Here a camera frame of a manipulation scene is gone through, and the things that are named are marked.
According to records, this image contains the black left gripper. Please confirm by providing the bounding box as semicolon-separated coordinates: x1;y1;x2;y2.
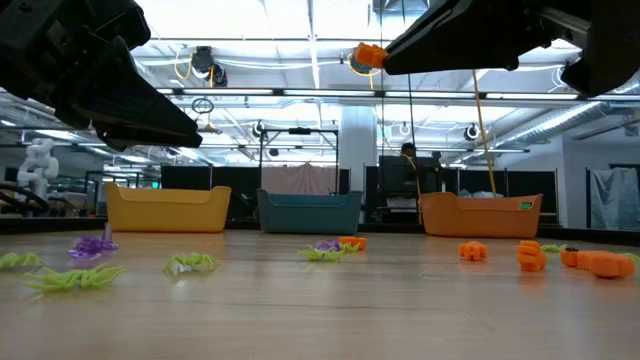
0;0;204;152

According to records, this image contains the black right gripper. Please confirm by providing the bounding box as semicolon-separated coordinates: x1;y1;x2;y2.
381;0;640;100

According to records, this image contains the yellow plastic bin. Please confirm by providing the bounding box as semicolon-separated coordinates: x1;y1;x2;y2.
104;182;233;234

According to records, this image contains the black partition panel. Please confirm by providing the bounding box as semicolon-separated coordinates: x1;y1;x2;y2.
364;155;560;226
159;164;261;221

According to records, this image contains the person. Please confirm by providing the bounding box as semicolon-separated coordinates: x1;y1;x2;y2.
399;142;425;174

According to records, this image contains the pink cloth backdrop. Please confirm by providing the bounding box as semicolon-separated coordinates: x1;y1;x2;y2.
261;162;340;196

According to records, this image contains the orange plastic bin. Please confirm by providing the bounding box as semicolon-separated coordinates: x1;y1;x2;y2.
418;192;544;239

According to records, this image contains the teal plastic bin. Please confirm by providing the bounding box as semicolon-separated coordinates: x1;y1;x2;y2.
256;188;365;235

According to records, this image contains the grey cover sheet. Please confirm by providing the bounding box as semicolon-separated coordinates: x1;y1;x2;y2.
589;166;640;231

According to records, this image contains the black ceiling cable reel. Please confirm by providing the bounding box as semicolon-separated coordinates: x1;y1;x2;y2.
191;45;229;89
348;54;375;77

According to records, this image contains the yellow hanging cable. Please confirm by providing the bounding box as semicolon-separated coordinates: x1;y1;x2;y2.
472;69;499;196

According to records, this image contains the black workstation frame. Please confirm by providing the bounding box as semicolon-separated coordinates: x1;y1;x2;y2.
258;127;340;194

